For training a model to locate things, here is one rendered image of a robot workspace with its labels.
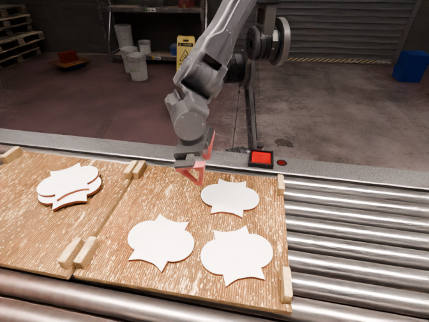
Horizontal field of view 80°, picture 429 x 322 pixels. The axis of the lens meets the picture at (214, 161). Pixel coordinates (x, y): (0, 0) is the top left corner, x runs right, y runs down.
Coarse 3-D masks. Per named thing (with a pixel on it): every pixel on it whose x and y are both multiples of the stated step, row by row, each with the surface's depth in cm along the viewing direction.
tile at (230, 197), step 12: (204, 192) 65; (216, 192) 65; (228, 192) 65; (240, 192) 65; (252, 192) 65; (216, 204) 62; (228, 204) 62; (240, 204) 62; (252, 204) 62; (240, 216) 59
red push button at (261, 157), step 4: (252, 152) 82; (256, 152) 82; (260, 152) 82; (252, 156) 81; (256, 156) 81; (260, 156) 81; (264, 156) 81; (268, 156) 81; (252, 160) 79; (256, 160) 79; (260, 160) 79; (264, 160) 79; (268, 160) 79
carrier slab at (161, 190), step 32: (128, 192) 67; (160, 192) 67; (192, 192) 67; (256, 192) 67; (128, 224) 58; (192, 224) 58; (224, 224) 58; (256, 224) 58; (96, 256) 52; (128, 256) 52; (192, 256) 52; (288, 256) 52; (160, 288) 47; (192, 288) 47; (224, 288) 47; (256, 288) 47
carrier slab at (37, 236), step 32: (32, 160) 78; (64, 160) 78; (96, 160) 78; (0, 192) 67; (32, 192) 67; (96, 192) 67; (0, 224) 58; (32, 224) 58; (64, 224) 58; (96, 224) 58; (0, 256) 52; (32, 256) 52
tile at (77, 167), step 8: (72, 168) 71; (80, 168) 71; (88, 168) 71; (56, 176) 68; (64, 176) 68; (72, 176) 68; (80, 176) 68; (88, 176) 68; (96, 176) 68; (40, 184) 65; (48, 184) 65; (56, 184) 65; (64, 184) 65; (72, 184) 65; (80, 184) 65; (88, 184) 66; (40, 192) 63; (48, 192) 63; (56, 192) 63; (64, 192) 63; (72, 192) 64
